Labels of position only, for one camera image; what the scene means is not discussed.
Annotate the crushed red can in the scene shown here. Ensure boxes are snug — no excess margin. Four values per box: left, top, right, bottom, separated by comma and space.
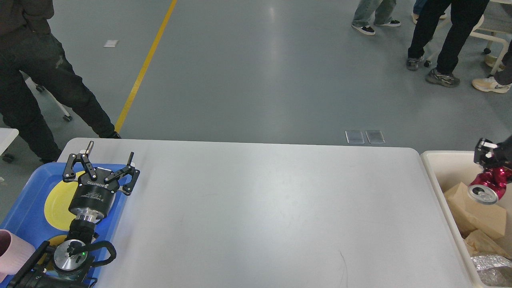
468, 166, 512, 205

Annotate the person in black trousers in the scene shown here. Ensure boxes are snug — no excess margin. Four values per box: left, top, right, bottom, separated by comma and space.
406, 0, 490, 88

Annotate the person in beige sneakers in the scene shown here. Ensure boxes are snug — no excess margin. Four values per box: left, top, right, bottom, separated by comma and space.
472, 52, 512, 94

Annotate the yellow plate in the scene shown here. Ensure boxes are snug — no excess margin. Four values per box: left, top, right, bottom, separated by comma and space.
44, 181, 78, 232

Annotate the brown paper bag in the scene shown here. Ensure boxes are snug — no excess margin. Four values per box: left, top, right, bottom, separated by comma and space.
443, 182, 511, 259

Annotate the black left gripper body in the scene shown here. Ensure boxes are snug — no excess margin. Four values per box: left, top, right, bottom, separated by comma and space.
69, 171, 120, 219

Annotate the pink ribbed mug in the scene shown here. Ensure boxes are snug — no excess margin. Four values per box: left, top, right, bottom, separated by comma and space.
0, 229, 35, 282

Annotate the foil tray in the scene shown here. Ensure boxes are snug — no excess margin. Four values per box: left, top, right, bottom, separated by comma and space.
471, 254, 512, 287

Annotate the white side table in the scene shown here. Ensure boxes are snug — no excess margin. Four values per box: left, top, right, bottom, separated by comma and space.
0, 128, 19, 163

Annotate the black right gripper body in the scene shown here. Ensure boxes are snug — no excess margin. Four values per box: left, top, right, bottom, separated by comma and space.
496, 136, 512, 168

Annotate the beige plastic bin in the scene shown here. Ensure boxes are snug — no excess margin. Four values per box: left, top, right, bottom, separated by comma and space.
421, 151, 487, 288

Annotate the floor outlet plate right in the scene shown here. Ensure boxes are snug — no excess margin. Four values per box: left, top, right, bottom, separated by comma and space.
365, 130, 386, 144

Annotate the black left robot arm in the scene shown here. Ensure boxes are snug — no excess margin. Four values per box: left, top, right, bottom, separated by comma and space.
1, 142, 140, 288

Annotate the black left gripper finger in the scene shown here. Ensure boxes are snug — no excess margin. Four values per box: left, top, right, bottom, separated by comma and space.
104, 152, 140, 195
62, 141, 96, 182

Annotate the grey chair at left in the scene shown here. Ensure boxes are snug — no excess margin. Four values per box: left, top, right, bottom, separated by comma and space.
20, 71, 73, 122

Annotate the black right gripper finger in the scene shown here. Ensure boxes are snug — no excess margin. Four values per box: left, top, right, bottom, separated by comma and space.
474, 138, 502, 168

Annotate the person in blue jeans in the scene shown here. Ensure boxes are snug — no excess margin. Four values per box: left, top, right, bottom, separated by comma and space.
351, 0, 402, 35

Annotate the floor outlet plate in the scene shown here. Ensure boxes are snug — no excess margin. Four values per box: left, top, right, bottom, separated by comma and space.
344, 130, 365, 144
365, 130, 386, 144

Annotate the floor outlet plate left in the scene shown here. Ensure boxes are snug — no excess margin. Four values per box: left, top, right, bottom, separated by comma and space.
344, 130, 365, 144

